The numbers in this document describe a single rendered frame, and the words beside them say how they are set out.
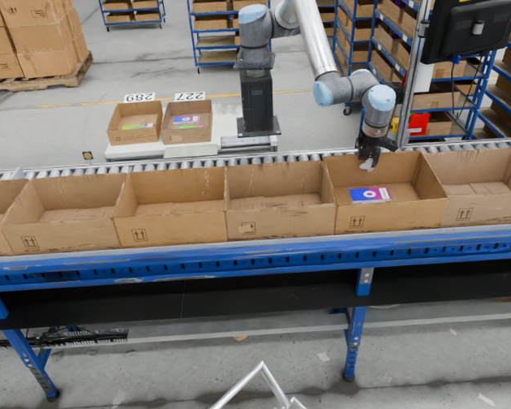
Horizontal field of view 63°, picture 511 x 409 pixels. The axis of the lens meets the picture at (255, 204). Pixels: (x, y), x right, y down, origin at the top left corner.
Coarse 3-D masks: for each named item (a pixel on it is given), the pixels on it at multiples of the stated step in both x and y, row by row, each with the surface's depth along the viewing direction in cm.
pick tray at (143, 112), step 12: (120, 108) 274; (132, 108) 275; (144, 108) 276; (156, 108) 276; (120, 120) 273; (132, 120) 272; (144, 120) 271; (156, 120) 250; (108, 132) 243; (120, 132) 243; (132, 132) 244; (144, 132) 245; (156, 132) 246; (120, 144) 248
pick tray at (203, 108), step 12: (168, 108) 268; (180, 108) 273; (192, 108) 273; (204, 108) 274; (168, 120) 266; (204, 120) 267; (168, 132) 241; (180, 132) 242; (192, 132) 242; (204, 132) 243; (168, 144) 246
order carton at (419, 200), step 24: (336, 168) 171; (360, 168) 172; (384, 168) 172; (408, 168) 173; (336, 192) 175; (408, 192) 173; (432, 192) 158; (336, 216) 149; (360, 216) 149; (384, 216) 150; (408, 216) 151; (432, 216) 151
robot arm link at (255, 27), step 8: (248, 8) 219; (256, 8) 217; (264, 8) 215; (240, 16) 217; (248, 16) 214; (256, 16) 214; (264, 16) 216; (272, 16) 218; (240, 24) 219; (248, 24) 216; (256, 24) 216; (264, 24) 217; (272, 24) 218; (240, 32) 222; (248, 32) 219; (256, 32) 218; (264, 32) 220; (272, 32) 221; (240, 40) 226; (248, 40) 221; (256, 40) 221; (264, 40) 223
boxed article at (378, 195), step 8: (352, 192) 172; (360, 192) 172; (368, 192) 172; (376, 192) 172; (384, 192) 172; (352, 200) 169; (360, 200) 169; (368, 200) 169; (376, 200) 169; (384, 200) 169
